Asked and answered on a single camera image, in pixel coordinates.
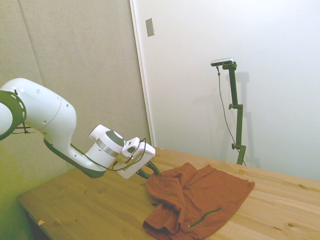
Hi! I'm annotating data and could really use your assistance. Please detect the white door frame strip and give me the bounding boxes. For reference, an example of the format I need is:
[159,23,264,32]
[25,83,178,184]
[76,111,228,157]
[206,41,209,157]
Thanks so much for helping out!
[129,0,156,148]

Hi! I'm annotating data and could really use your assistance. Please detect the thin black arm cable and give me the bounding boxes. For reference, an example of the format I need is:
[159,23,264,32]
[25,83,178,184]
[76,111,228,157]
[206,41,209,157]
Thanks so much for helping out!
[69,137,148,173]

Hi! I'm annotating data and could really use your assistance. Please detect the rust red shorts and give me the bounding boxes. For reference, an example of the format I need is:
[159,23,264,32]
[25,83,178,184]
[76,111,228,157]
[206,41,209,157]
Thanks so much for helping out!
[142,161,256,240]

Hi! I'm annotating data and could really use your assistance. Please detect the grey stereo camera bar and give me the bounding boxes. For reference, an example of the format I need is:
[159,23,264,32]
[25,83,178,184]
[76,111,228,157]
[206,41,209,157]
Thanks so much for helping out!
[210,57,236,67]

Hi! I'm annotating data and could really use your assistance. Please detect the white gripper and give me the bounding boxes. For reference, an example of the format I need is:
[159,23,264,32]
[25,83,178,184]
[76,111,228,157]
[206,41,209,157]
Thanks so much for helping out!
[115,141,163,180]

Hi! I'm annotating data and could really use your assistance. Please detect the grey wall plate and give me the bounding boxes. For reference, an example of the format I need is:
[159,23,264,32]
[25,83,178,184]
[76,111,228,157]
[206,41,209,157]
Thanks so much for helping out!
[145,17,156,38]

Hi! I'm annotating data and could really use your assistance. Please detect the dark jointed camera stand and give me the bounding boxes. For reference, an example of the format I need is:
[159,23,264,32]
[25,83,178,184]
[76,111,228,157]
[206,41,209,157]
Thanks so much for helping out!
[222,62,247,166]

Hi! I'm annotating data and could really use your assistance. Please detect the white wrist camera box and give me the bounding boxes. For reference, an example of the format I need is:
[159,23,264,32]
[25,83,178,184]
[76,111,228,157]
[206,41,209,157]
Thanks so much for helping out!
[121,136,141,158]

